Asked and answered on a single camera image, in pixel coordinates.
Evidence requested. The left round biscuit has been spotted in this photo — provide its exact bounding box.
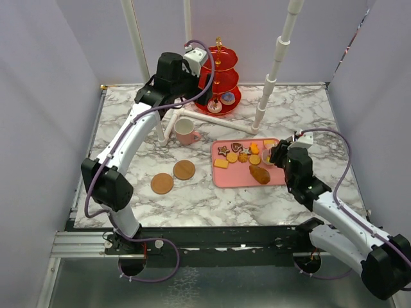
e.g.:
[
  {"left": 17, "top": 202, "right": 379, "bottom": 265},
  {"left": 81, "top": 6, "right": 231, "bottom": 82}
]
[{"left": 226, "top": 152, "right": 238, "bottom": 164}]

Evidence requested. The blue frosted donut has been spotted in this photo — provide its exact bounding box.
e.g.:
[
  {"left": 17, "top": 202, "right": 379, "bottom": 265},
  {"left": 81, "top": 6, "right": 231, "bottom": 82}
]
[{"left": 220, "top": 92, "right": 236, "bottom": 106}]

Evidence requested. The pink serving tray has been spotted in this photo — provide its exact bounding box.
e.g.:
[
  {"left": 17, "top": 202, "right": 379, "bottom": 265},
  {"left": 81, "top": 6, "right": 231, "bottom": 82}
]
[{"left": 211, "top": 137, "right": 285, "bottom": 188}]

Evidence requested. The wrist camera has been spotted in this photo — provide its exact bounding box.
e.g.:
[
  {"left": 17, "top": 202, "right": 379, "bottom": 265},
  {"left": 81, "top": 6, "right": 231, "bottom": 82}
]
[
  {"left": 288, "top": 132, "right": 314, "bottom": 150},
  {"left": 182, "top": 45, "right": 208, "bottom": 78}
]

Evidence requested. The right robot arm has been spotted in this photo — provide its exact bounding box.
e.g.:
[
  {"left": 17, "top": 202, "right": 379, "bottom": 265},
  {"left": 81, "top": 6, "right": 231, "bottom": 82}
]
[{"left": 270, "top": 140, "right": 410, "bottom": 300}]

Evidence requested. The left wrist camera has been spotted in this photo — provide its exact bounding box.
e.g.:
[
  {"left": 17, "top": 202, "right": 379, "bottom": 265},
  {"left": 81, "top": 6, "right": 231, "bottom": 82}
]
[{"left": 182, "top": 45, "right": 208, "bottom": 78}]

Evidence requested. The white pvc pipe frame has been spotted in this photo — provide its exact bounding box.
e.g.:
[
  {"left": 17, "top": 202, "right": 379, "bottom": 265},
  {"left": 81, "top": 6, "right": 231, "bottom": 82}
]
[{"left": 114, "top": 1, "right": 304, "bottom": 146}]

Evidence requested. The star gingerbread cookie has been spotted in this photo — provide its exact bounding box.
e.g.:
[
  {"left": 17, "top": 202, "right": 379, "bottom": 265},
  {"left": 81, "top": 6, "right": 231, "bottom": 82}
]
[
  {"left": 240, "top": 148, "right": 252, "bottom": 155},
  {"left": 218, "top": 146, "right": 230, "bottom": 157}
]

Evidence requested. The pink mug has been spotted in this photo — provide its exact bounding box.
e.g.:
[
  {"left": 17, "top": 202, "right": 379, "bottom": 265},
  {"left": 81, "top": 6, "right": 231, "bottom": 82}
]
[{"left": 174, "top": 118, "right": 201, "bottom": 146}]

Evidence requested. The orange fish cookie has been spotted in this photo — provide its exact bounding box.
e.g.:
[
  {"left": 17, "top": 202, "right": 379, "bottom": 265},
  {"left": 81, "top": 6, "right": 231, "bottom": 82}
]
[{"left": 250, "top": 142, "right": 259, "bottom": 155}]

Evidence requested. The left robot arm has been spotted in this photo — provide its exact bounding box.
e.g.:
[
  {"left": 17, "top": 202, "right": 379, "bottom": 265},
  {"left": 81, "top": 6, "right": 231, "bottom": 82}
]
[{"left": 81, "top": 47, "right": 214, "bottom": 253}]

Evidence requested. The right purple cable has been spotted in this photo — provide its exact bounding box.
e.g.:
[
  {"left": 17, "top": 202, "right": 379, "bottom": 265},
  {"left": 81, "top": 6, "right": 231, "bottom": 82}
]
[{"left": 298, "top": 128, "right": 411, "bottom": 280}]

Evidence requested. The rectangular yellow biscuit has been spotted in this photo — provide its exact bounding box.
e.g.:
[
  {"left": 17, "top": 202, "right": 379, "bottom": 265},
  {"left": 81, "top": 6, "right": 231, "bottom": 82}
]
[{"left": 214, "top": 158, "right": 229, "bottom": 169}]

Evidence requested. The swirl butter cookie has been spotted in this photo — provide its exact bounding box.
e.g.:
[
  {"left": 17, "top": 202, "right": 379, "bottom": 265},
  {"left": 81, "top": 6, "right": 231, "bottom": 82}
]
[{"left": 238, "top": 153, "right": 249, "bottom": 163}]

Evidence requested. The brown croissant bread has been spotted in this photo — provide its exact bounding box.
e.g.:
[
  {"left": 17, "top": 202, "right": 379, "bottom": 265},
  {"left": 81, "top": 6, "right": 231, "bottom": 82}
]
[{"left": 249, "top": 165, "right": 270, "bottom": 185}]

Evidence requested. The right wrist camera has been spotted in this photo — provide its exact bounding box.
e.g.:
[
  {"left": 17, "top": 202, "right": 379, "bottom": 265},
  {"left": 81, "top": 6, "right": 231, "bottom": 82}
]
[{"left": 288, "top": 132, "right": 314, "bottom": 150}]

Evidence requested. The heart gingerbread cookie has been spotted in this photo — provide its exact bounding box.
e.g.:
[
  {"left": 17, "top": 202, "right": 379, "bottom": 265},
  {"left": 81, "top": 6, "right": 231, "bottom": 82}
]
[{"left": 231, "top": 142, "right": 243, "bottom": 153}]

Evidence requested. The yellow donut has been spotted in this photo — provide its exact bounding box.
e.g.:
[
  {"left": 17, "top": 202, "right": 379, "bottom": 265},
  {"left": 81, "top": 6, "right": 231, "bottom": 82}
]
[{"left": 261, "top": 149, "right": 274, "bottom": 166}]

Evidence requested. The left star gingerbread cookie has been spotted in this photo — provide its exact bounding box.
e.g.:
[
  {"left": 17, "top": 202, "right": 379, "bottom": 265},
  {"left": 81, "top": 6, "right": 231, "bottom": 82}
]
[{"left": 218, "top": 146, "right": 230, "bottom": 157}]

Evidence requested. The red three-tier stand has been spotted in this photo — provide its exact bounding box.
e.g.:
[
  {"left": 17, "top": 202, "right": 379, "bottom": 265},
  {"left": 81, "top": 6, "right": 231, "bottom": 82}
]
[{"left": 195, "top": 37, "right": 241, "bottom": 116}]

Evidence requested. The white chocolate donut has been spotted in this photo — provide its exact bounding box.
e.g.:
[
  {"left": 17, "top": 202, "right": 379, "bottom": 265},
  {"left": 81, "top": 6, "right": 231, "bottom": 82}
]
[{"left": 207, "top": 98, "right": 222, "bottom": 114}]

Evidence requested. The wooden coaster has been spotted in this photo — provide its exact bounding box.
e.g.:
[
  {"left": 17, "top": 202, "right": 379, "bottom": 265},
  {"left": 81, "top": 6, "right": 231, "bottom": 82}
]
[
  {"left": 150, "top": 173, "right": 174, "bottom": 194},
  {"left": 173, "top": 160, "right": 195, "bottom": 180}
]

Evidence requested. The right round biscuit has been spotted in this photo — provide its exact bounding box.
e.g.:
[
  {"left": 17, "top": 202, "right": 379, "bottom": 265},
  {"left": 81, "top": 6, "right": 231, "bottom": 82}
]
[{"left": 249, "top": 154, "right": 261, "bottom": 166}]

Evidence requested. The right star gingerbread cookie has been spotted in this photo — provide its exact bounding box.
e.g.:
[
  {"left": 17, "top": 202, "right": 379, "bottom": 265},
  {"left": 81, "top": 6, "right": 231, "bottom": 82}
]
[{"left": 240, "top": 148, "right": 252, "bottom": 155}]

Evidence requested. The lower wooden coaster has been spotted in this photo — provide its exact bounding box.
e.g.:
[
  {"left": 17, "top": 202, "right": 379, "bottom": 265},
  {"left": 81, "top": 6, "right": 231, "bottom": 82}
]
[{"left": 150, "top": 173, "right": 174, "bottom": 194}]

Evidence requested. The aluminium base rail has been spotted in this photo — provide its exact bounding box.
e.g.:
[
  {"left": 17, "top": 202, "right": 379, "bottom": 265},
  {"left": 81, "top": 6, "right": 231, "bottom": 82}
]
[{"left": 51, "top": 226, "right": 314, "bottom": 258}]

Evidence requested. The upper wooden coaster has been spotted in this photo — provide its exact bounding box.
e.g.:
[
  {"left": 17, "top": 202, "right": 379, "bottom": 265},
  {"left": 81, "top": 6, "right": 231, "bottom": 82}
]
[{"left": 173, "top": 160, "right": 195, "bottom": 180}]

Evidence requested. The round biscuit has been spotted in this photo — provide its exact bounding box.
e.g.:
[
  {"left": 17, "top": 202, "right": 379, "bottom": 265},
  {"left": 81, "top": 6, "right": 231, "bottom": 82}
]
[
  {"left": 226, "top": 152, "right": 238, "bottom": 164},
  {"left": 249, "top": 154, "right": 261, "bottom": 166}
]

